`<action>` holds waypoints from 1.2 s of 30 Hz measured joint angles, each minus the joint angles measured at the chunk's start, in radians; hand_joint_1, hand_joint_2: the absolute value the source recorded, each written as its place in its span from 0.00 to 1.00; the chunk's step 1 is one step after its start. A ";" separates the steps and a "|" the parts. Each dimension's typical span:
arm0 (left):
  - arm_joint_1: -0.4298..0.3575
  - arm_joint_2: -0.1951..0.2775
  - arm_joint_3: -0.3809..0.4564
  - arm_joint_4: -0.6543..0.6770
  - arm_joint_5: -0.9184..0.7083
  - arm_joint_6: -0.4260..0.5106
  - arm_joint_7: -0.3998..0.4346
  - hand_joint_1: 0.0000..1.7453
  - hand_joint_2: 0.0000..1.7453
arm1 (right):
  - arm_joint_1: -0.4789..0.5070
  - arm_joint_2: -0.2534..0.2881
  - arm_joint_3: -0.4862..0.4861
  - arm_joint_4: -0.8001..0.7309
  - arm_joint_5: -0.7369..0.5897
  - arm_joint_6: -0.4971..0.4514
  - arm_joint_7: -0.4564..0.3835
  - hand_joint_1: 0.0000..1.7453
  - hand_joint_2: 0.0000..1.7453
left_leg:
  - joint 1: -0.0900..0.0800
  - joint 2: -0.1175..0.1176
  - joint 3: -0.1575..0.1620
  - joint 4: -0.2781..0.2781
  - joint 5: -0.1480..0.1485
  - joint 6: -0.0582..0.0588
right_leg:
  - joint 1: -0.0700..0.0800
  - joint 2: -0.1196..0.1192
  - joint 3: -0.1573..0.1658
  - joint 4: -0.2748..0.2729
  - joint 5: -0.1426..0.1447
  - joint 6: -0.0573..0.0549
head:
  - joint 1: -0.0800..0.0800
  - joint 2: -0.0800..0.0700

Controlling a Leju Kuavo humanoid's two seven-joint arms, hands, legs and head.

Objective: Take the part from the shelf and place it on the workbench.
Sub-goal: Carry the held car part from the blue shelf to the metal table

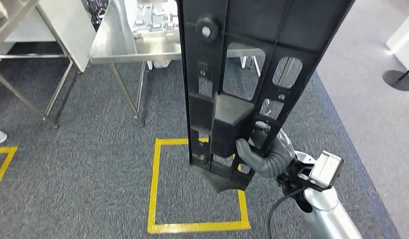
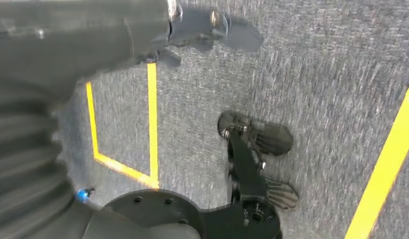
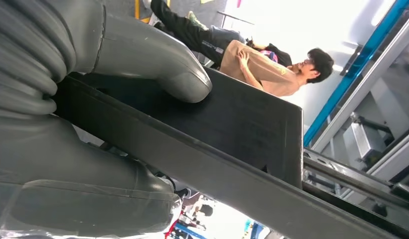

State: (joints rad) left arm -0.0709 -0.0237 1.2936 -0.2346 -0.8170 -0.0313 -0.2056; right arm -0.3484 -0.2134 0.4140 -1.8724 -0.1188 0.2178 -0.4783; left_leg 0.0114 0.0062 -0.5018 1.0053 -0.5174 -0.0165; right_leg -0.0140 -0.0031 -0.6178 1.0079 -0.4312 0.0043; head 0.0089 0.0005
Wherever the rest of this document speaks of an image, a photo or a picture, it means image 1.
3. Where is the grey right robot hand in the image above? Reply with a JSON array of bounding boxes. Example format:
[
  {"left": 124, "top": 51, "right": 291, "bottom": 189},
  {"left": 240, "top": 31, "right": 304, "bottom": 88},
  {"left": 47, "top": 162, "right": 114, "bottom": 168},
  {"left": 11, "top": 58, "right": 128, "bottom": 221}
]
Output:
[{"left": 235, "top": 121, "right": 294, "bottom": 178}]

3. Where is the black plastic plate frame part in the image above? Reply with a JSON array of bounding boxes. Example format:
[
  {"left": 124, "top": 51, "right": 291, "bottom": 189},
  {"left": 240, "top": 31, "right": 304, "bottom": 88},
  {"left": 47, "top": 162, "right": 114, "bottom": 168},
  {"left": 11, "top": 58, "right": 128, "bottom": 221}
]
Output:
[{"left": 176, "top": 0, "right": 356, "bottom": 194}]

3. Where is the stainless steel workbench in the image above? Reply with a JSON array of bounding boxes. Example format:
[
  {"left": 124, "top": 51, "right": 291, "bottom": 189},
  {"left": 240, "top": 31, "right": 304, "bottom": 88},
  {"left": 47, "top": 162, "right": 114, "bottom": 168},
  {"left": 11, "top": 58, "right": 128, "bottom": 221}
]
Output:
[{"left": 89, "top": 0, "right": 291, "bottom": 127}]

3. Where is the yellow floor tape square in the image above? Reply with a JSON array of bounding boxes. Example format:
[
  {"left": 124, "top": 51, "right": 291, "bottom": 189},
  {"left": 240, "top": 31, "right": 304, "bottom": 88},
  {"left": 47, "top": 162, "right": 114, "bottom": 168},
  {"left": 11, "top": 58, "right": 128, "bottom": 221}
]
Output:
[{"left": 147, "top": 137, "right": 251, "bottom": 235}]

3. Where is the black round stanchion base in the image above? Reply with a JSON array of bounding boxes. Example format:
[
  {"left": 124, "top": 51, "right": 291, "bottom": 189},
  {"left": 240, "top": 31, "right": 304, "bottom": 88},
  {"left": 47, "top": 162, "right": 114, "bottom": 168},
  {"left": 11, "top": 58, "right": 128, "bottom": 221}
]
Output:
[{"left": 382, "top": 64, "right": 409, "bottom": 92}]

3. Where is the stamped grey metal panel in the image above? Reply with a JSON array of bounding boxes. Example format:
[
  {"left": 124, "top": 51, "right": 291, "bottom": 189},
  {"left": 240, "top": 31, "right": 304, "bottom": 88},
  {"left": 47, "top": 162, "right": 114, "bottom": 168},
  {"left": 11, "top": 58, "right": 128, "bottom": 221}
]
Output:
[{"left": 130, "top": 0, "right": 182, "bottom": 42}]

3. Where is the white plinth box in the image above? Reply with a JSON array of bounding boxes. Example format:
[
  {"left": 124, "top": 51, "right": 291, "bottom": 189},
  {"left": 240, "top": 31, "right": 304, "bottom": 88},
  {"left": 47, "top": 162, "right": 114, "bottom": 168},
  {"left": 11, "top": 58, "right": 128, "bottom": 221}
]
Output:
[{"left": 386, "top": 8, "right": 409, "bottom": 62}]

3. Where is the white-topped steel-leg table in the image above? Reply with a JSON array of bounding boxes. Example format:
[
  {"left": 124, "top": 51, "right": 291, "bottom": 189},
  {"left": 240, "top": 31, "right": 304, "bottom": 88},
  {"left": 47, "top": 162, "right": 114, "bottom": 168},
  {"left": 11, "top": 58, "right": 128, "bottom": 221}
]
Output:
[{"left": 0, "top": 0, "right": 97, "bottom": 129}]

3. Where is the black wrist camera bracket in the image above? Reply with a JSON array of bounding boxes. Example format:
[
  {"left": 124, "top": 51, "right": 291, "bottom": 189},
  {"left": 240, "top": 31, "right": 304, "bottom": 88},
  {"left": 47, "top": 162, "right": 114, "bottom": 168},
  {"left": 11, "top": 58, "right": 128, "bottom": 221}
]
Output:
[{"left": 276, "top": 158, "right": 344, "bottom": 214}]

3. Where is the black camera cable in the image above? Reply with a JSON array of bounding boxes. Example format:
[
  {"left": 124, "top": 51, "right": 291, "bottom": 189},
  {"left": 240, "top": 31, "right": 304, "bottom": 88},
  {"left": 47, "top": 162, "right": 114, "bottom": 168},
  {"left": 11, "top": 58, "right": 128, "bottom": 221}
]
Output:
[{"left": 267, "top": 186, "right": 311, "bottom": 239}]

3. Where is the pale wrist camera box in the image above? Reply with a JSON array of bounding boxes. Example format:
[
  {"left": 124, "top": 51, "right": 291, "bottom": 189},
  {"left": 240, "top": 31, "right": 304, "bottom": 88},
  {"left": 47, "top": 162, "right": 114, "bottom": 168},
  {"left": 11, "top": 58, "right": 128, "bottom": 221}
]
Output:
[{"left": 308, "top": 150, "right": 345, "bottom": 189}]

